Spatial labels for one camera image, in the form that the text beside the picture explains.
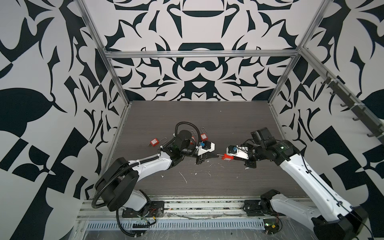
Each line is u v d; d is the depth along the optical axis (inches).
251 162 25.1
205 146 24.1
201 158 26.1
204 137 39.0
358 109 23.0
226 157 27.6
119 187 16.8
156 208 29.2
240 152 24.1
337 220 14.9
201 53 36.7
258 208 29.2
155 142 37.9
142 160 19.7
